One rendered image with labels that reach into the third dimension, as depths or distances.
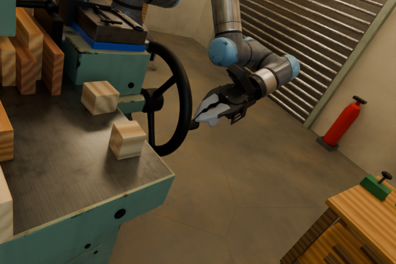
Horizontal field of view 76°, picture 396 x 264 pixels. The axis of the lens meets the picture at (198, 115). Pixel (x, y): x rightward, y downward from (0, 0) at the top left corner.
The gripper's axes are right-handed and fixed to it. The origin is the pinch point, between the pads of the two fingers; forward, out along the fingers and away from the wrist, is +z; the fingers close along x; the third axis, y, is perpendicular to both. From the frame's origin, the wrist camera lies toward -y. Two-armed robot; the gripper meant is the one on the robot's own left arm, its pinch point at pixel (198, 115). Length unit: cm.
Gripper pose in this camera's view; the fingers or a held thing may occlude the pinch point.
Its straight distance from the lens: 61.8
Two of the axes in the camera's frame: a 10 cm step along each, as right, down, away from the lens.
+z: -8.0, 4.7, -3.8
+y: -0.2, 6.2, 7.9
